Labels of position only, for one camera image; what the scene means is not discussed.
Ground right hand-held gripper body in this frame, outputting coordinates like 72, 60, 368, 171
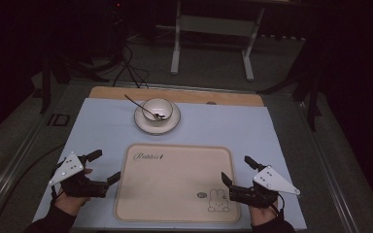
228, 164, 302, 209

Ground thin dark floor cable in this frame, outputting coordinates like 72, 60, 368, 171
0, 144, 66, 233

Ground person's right hand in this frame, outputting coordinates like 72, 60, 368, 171
248, 198, 281, 227

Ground dark metal stand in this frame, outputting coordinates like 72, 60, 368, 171
38, 51, 111, 115

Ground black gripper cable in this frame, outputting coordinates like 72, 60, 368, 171
271, 190, 286, 221

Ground person's left hand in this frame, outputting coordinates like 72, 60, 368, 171
53, 191, 91, 216

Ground metal spoon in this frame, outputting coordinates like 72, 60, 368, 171
123, 93, 167, 120

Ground white metal stand frame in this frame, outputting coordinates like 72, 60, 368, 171
170, 0, 266, 82

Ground black equipment with red light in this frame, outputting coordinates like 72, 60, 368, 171
105, 0, 127, 62

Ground white saucer with dark rim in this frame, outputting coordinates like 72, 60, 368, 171
133, 100, 182, 136

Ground black floor cables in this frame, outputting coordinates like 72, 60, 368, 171
111, 43, 150, 89

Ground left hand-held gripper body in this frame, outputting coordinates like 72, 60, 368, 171
48, 150, 109, 199

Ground white ceramic cup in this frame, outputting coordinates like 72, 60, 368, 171
141, 97, 175, 128

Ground beige tray with rabbit drawing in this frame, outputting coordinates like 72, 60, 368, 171
114, 143, 242, 224

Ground black tripod stand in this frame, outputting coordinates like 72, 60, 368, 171
258, 38, 323, 132

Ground light blue table mat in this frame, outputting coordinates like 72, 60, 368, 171
32, 97, 308, 231

